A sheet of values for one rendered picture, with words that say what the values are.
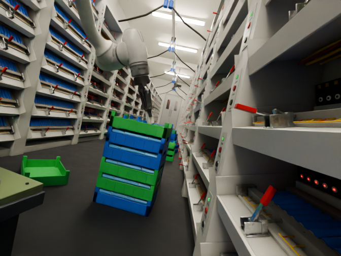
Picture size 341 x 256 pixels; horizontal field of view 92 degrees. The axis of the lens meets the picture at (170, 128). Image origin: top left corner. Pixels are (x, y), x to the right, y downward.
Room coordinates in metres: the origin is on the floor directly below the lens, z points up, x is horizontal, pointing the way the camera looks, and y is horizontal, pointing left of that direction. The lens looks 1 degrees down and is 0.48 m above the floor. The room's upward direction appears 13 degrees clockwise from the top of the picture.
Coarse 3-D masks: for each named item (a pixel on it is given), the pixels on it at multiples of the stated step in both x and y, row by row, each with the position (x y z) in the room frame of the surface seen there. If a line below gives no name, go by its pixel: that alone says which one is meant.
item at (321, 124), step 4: (256, 124) 0.41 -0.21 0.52; (260, 124) 0.39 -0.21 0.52; (296, 124) 0.28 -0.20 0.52; (300, 124) 0.27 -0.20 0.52; (304, 124) 0.26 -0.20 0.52; (308, 124) 0.25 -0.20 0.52; (312, 124) 0.24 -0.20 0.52; (316, 124) 0.24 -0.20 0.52; (320, 124) 0.23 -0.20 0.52; (324, 124) 0.22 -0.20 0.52; (328, 124) 0.22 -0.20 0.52; (332, 124) 0.21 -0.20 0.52; (336, 124) 0.21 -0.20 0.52; (340, 124) 0.20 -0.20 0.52
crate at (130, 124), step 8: (112, 112) 0.84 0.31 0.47; (112, 120) 0.84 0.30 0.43; (120, 120) 0.84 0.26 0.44; (128, 120) 0.83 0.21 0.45; (136, 120) 1.03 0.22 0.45; (120, 128) 0.84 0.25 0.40; (128, 128) 0.83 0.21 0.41; (136, 128) 0.83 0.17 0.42; (144, 128) 0.83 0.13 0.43; (152, 128) 0.82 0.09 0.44; (160, 128) 0.82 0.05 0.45; (168, 128) 0.86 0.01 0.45; (160, 136) 0.82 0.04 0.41; (168, 136) 0.95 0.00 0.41
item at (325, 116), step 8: (304, 112) 0.27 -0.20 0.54; (312, 112) 0.25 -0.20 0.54; (320, 112) 0.24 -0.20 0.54; (328, 112) 0.22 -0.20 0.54; (336, 112) 0.21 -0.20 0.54; (296, 120) 0.28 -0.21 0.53; (304, 120) 0.26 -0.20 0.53; (312, 120) 0.24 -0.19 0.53; (320, 120) 0.22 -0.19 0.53; (328, 120) 0.23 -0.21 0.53; (336, 120) 0.20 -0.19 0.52
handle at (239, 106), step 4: (236, 104) 0.29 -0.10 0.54; (240, 104) 0.28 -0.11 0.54; (236, 108) 0.29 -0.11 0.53; (240, 108) 0.28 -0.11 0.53; (244, 108) 0.28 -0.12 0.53; (248, 108) 0.28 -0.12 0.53; (252, 108) 0.28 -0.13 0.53; (252, 112) 0.29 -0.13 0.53; (256, 112) 0.29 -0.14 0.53; (260, 112) 0.28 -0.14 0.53; (264, 112) 0.28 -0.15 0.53; (272, 112) 0.29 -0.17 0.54; (276, 112) 0.28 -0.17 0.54; (268, 116) 0.29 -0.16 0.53
